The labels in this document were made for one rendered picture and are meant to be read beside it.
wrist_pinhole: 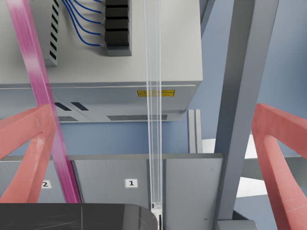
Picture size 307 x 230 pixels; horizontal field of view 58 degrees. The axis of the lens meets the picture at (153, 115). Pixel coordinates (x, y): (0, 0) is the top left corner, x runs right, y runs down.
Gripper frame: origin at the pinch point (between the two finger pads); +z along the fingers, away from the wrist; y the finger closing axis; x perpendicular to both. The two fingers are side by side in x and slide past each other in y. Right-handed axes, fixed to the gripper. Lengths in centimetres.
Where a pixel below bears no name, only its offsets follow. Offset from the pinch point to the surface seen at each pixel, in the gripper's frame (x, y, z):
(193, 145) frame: 50, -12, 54
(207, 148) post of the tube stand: 72, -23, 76
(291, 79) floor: 51, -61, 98
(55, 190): 21.2, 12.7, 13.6
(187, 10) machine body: 9, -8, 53
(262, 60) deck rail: 2.9, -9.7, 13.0
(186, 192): 21.7, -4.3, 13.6
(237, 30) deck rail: 1.3, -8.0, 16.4
